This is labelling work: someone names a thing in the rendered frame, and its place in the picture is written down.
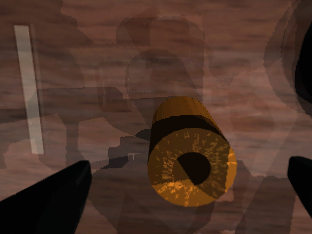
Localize orange cylindrical knob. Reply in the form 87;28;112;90
147;96;237;207

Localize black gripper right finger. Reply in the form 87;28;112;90
287;156;312;218

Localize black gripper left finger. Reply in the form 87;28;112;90
0;160;92;234

